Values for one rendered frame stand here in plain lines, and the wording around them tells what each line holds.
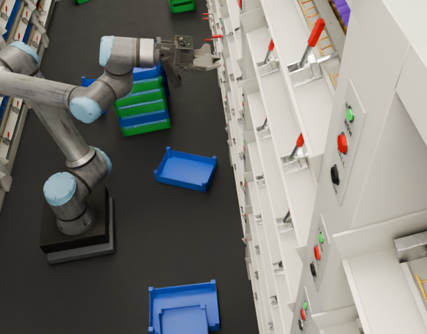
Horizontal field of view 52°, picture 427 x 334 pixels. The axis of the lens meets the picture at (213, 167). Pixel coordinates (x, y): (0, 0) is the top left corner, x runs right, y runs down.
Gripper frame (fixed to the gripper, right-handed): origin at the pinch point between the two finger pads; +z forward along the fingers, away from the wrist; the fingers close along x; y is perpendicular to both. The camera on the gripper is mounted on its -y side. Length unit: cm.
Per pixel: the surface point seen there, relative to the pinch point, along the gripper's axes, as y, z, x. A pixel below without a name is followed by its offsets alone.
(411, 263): 50, 2, -100
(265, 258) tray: -27, 13, -56
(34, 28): -107, -103, 181
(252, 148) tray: -8.1, 9.2, -30.2
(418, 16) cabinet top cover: 72, -7, -95
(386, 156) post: 62, -6, -98
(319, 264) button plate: 39, -2, -94
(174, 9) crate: -101, 0, 213
